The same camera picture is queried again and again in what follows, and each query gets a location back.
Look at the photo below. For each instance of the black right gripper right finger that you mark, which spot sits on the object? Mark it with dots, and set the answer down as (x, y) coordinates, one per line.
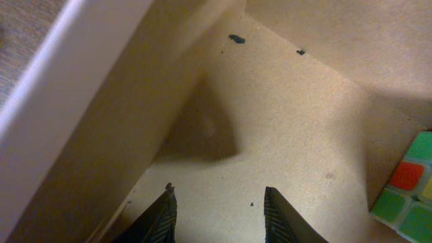
(283, 223)

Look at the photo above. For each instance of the pink cardboard box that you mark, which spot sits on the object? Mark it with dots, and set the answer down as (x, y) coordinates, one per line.
(318, 99)

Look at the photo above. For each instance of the colourful puzzle cube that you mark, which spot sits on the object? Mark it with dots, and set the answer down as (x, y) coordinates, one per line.
(404, 204)

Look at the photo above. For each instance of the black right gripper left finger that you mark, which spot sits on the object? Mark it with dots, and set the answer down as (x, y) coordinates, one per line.
(157, 224)

